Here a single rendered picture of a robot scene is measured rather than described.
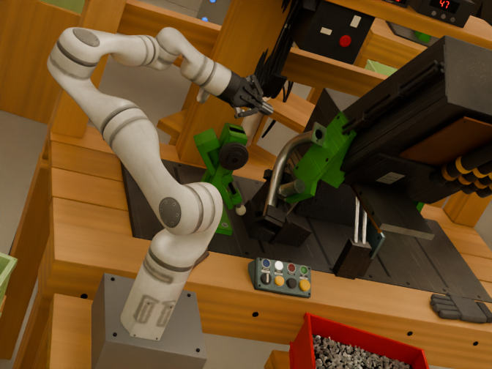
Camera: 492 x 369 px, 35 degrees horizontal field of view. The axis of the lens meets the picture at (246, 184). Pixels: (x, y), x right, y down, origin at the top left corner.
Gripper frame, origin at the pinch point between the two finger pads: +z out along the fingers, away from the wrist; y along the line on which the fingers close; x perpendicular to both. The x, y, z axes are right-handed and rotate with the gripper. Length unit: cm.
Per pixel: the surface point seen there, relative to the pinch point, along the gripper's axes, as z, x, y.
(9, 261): -48, -3, -61
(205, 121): 0.9, 33.4, 4.2
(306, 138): 15.0, 1.0, -0.7
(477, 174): 41, -36, -6
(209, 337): 70, 113, -40
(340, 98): 26.8, 7.1, 19.3
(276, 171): 15.1, 10.7, -9.1
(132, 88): 60, 270, 111
